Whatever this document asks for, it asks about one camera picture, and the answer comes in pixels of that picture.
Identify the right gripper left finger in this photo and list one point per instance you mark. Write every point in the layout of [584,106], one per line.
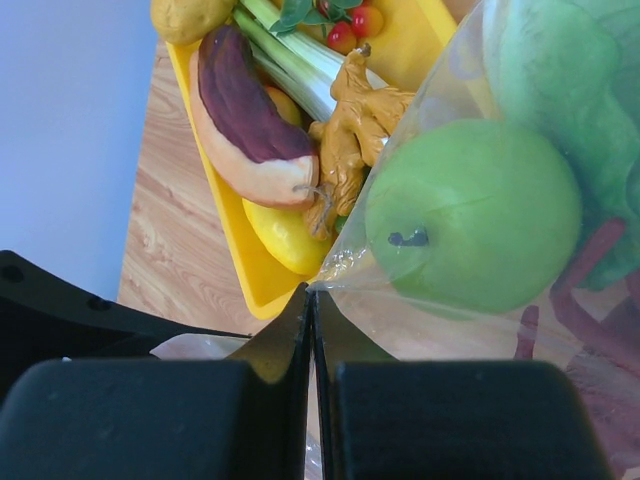
[243,417]

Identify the fake celery stalk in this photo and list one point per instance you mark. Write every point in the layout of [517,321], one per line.
[303,67]

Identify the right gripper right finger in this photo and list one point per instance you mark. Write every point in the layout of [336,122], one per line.
[382,418]

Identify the fake cherry tomatoes sprig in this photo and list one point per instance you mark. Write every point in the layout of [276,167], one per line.
[342,24]

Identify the green fake apple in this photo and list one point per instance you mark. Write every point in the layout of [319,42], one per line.
[477,215]

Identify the yellow plastic tray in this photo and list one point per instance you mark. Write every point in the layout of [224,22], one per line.
[291,102]

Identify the red fake lobster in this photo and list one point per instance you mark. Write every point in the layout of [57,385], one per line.
[606,369]

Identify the fake brown potato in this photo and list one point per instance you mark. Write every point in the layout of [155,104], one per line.
[183,22]

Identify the yellow fake mango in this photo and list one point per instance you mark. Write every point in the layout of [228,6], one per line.
[285,236]

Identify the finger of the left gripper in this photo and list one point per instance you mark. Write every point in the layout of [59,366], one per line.
[44,317]

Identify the fake green cabbage leaf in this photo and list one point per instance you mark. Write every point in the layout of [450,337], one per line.
[570,70]

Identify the fake ginger root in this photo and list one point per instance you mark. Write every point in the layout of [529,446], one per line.
[351,140]

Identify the clear zip top bag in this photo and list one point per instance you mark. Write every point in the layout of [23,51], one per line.
[455,88]

